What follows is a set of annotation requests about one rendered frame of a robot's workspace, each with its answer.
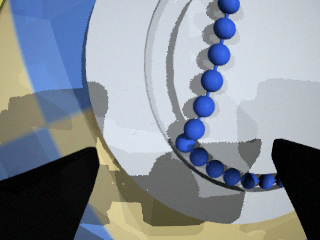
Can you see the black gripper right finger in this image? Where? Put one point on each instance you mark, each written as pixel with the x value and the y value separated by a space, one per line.
pixel 298 167

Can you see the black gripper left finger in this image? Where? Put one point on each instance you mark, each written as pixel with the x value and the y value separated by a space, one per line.
pixel 47 203

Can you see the white round bead board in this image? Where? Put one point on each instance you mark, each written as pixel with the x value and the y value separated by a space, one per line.
pixel 144 63

